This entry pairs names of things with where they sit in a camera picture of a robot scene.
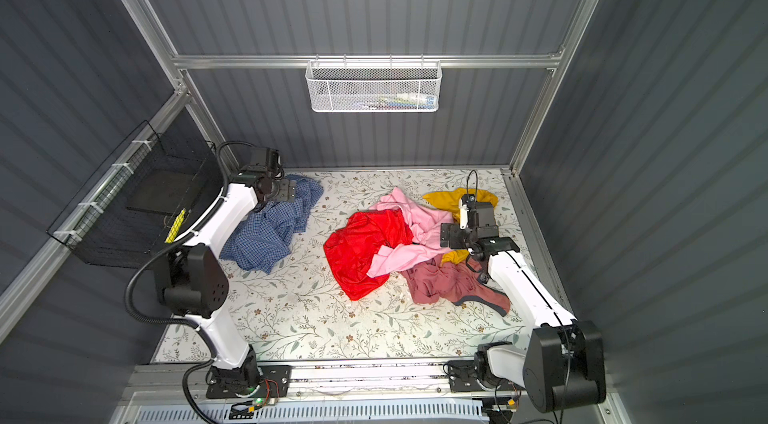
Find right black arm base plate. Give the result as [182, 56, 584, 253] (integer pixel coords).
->
[442, 360, 523, 393]

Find black wire basket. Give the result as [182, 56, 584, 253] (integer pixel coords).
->
[47, 114, 222, 268]

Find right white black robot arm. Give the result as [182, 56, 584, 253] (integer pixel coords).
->
[440, 194, 607, 414]

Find blue checkered shirt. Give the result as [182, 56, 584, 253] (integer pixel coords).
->
[220, 175, 324, 274]

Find yellow green marker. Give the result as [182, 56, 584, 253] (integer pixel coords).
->
[165, 208, 187, 244]

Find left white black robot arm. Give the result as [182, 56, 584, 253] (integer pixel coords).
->
[153, 141, 295, 396]

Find white wire mesh basket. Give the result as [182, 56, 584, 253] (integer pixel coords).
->
[305, 59, 443, 113]

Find red cloth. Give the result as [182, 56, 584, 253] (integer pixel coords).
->
[323, 209, 413, 301]

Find white ventilation grille strip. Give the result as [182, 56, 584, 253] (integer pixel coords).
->
[134, 399, 490, 424]

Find tubes inside white basket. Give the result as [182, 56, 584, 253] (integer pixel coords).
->
[353, 92, 438, 111]

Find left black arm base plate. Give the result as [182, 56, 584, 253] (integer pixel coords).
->
[205, 365, 292, 400]

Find maroon cloth grey trim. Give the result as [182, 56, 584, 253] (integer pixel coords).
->
[401, 257, 511, 316]

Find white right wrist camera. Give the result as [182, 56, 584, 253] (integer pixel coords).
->
[459, 193, 479, 229]

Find mustard yellow cloth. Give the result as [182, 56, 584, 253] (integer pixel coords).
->
[422, 188, 499, 265]

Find pink cloth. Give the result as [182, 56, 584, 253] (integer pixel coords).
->
[367, 188, 469, 278]

